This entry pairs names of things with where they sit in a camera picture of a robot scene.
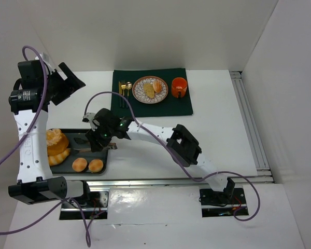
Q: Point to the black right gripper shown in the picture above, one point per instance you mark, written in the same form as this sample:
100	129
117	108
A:
95	141

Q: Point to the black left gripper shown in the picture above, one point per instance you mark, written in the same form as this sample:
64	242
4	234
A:
61	86

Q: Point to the steel serving tongs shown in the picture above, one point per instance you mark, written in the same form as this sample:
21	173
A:
80	141

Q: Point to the striped long bread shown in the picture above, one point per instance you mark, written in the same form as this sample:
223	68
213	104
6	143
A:
59	158

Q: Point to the seeded bread slice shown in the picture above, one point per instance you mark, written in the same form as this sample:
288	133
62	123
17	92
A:
149	90

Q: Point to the sesame bun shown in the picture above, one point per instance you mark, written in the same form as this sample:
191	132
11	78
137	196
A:
157	86

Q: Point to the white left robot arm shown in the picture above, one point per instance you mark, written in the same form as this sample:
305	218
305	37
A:
35	181

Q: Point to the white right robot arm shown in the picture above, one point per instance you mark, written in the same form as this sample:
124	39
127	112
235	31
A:
182	146

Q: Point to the round bread roll right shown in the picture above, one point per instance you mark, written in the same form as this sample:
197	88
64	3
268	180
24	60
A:
96	165

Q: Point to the round bread roll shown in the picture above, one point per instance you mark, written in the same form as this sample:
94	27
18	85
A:
96	165
79	164

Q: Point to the round bread roll left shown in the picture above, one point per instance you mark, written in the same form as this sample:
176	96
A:
79	164

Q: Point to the black baking tray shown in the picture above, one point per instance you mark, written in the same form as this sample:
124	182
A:
65	168

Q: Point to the large orange brioche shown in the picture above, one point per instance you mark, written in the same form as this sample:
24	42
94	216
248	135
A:
56	141

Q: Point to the floral patterned plate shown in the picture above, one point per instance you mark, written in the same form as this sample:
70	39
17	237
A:
140	95

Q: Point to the dark green placemat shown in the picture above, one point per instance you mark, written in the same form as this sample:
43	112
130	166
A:
170	106

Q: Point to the orange mug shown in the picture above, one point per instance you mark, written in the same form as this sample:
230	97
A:
179	87

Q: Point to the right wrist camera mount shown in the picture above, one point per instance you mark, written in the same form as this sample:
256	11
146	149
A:
90	119

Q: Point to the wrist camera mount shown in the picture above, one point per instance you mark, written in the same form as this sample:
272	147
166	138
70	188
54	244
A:
90	119
46	61

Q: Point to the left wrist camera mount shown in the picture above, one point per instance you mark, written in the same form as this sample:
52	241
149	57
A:
46	61

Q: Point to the gold knife green handle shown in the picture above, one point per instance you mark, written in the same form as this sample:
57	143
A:
120	92

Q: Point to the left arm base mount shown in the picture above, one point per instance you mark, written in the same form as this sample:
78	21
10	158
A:
94	208

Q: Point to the gold fork green handle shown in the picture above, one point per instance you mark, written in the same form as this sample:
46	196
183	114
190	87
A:
122	91

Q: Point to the gold spoon green handle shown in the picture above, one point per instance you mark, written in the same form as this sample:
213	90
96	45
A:
128	87

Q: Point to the aluminium rail front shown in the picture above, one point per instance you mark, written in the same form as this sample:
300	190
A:
94	182

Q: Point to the aluminium rail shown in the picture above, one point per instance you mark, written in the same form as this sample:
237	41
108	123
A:
94	182
263	169

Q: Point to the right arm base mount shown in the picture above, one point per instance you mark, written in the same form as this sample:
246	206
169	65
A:
214	206

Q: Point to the aluminium rail right side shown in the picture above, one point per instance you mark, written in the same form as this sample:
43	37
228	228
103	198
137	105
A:
263	169

